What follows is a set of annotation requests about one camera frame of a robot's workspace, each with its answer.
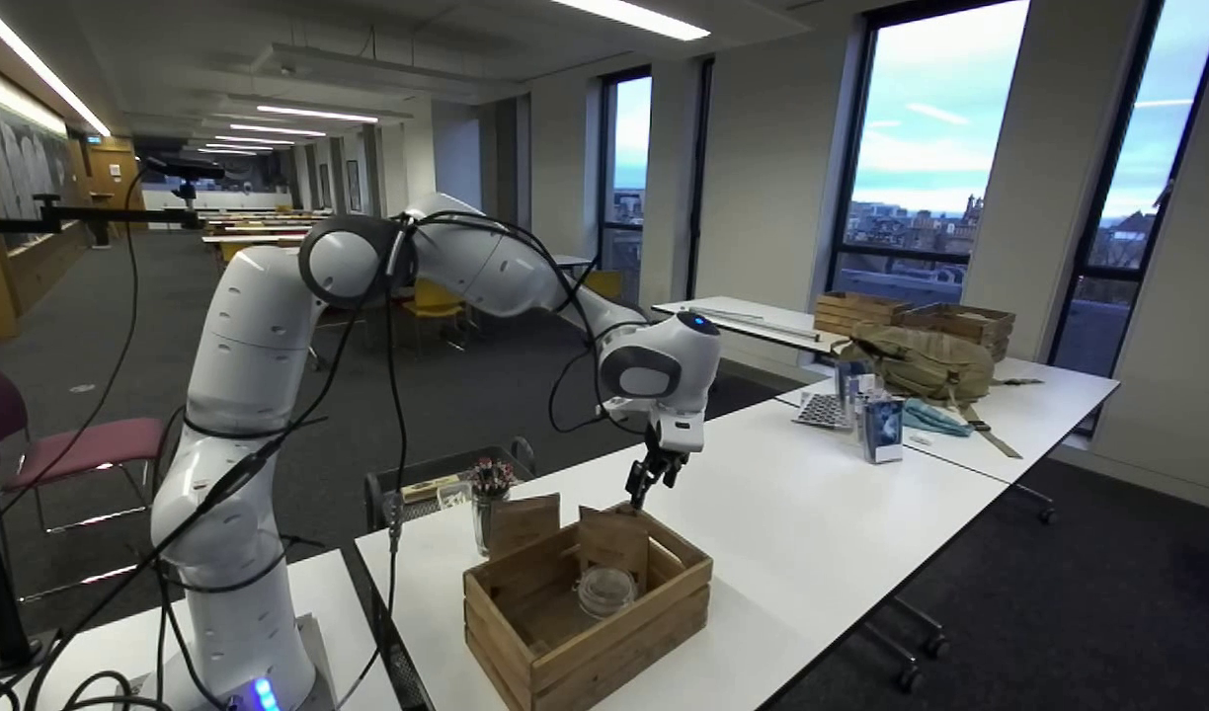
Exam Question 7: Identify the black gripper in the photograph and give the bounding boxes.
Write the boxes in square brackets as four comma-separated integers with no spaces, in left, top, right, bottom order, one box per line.
[623,446,694,514]

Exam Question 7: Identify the brown paper packet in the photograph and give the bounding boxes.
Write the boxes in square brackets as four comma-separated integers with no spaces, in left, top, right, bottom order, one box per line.
[573,502,656,585]
[479,488,567,559]

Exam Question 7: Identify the clear glass jar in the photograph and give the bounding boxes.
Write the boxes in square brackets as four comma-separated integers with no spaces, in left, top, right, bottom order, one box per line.
[573,559,643,624]

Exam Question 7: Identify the mesh pencil cup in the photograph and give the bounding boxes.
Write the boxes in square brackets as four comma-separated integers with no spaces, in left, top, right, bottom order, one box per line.
[467,454,518,559]

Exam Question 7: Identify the wooden slatted crate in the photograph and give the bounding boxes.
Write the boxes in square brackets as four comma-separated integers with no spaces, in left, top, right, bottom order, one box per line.
[459,502,721,711]

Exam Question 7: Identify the blue white carton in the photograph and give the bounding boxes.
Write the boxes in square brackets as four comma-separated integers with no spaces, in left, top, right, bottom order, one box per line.
[862,394,908,466]

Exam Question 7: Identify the yellow chair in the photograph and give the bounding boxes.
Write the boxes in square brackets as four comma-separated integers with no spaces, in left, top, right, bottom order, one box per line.
[402,277,476,348]

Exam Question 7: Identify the teal flat packet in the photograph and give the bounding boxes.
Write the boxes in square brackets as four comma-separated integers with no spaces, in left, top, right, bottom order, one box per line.
[897,400,975,441]

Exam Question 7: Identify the olive green bag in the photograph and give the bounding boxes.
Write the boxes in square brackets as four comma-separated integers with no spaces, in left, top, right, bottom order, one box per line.
[842,322,1032,463]

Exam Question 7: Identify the dark wooden crate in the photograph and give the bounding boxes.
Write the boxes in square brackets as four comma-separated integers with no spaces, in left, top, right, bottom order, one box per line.
[908,298,1021,362]

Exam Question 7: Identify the rectangular ceiling light panel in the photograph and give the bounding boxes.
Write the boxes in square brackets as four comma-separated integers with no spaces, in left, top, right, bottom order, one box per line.
[550,0,716,46]
[255,97,388,131]

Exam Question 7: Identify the maroon office chair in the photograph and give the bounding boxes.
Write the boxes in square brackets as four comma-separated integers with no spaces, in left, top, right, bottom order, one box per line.
[0,362,174,595]

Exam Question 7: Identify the long ceiling strip light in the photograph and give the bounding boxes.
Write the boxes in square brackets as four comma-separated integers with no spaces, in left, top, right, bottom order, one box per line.
[0,0,116,143]

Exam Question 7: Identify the white wrist camera block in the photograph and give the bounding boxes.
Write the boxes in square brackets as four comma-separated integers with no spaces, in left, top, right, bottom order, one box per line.
[652,409,710,458]

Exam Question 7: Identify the black hanging cable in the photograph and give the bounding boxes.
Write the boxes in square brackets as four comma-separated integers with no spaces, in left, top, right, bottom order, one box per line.
[380,239,414,587]

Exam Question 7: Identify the black camera boom stand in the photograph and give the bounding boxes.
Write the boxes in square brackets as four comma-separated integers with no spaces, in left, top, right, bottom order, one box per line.
[0,184,226,674]

